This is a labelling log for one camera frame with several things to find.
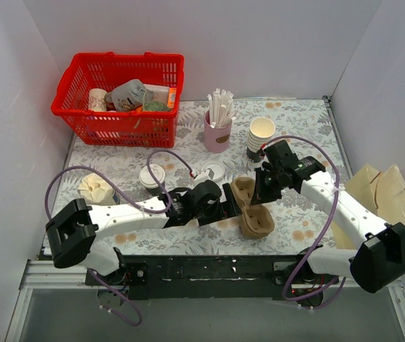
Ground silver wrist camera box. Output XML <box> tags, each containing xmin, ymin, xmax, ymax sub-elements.
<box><xmin>193</xmin><ymin>168</ymin><xmax>214</xmax><ymax>186</ymax></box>

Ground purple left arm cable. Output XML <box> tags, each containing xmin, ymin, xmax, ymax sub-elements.
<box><xmin>44</xmin><ymin>149</ymin><xmax>196</xmax><ymax>327</ymax></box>

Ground red plastic shopping basket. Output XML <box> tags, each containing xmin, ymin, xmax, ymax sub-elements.
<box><xmin>51</xmin><ymin>52</ymin><xmax>184</xmax><ymax>147</ymax></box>

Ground white wrapped straws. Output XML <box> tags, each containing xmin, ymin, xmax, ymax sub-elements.
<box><xmin>207</xmin><ymin>88</ymin><xmax>236</xmax><ymax>128</ymax></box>

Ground white plastic cup lid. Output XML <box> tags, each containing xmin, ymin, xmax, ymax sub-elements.
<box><xmin>139</xmin><ymin>164</ymin><xmax>166</xmax><ymax>189</ymax></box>

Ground floral patterned table mat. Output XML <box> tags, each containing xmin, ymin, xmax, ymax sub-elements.
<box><xmin>49</xmin><ymin>98</ymin><xmax>349</xmax><ymax>255</ymax></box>

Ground pink straw holder cup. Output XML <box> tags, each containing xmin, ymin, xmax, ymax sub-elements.
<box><xmin>204</xmin><ymin>112</ymin><xmax>232</xmax><ymax>153</ymax></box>

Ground orange and white package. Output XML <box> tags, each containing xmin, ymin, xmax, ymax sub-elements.
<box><xmin>144</xmin><ymin>83</ymin><xmax>177</xmax><ymax>109</ymax></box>

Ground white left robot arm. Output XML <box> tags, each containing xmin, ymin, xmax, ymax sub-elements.
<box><xmin>46</xmin><ymin>180</ymin><xmax>241</xmax><ymax>285</ymax></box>

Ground brown cardboard cup carrier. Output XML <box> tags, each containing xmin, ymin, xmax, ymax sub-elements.
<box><xmin>231</xmin><ymin>177</ymin><xmax>275</xmax><ymax>239</ymax></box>

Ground grey crumpled snack bag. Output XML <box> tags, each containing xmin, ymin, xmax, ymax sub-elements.
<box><xmin>112</xmin><ymin>79</ymin><xmax>147</xmax><ymax>112</ymax></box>

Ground aluminium frame rail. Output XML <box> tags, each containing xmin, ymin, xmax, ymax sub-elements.
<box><xmin>6</xmin><ymin>261</ymin><xmax>405</xmax><ymax>341</ymax></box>

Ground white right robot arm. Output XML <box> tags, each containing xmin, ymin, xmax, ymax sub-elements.
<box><xmin>251</xmin><ymin>138</ymin><xmax>405</xmax><ymax>294</ymax></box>

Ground green round item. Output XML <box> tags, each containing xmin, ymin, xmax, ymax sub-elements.
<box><xmin>142</xmin><ymin>100</ymin><xmax>171</xmax><ymax>112</ymax></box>

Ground white printed cup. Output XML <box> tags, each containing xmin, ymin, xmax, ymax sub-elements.
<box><xmin>88</xmin><ymin>88</ymin><xmax>107</xmax><ymax>112</ymax></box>

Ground black single paper cup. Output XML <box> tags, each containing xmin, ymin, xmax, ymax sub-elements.
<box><xmin>145</xmin><ymin>182</ymin><xmax>166</xmax><ymax>197</ymax></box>

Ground cream paper bag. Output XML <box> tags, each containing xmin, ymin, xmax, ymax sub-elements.
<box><xmin>332</xmin><ymin>164</ymin><xmax>405</xmax><ymax>250</ymax></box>

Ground cream crumpled napkin bundle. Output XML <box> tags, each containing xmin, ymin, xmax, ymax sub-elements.
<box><xmin>78</xmin><ymin>173</ymin><xmax>120</xmax><ymax>206</ymax></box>

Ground stack of paper cups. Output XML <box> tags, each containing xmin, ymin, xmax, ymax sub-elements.
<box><xmin>246</xmin><ymin>117</ymin><xmax>275</xmax><ymax>164</ymax></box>

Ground white plastic cup lids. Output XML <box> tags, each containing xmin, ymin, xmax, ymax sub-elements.
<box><xmin>194</xmin><ymin>161</ymin><xmax>225</xmax><ymax>185</ymax></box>

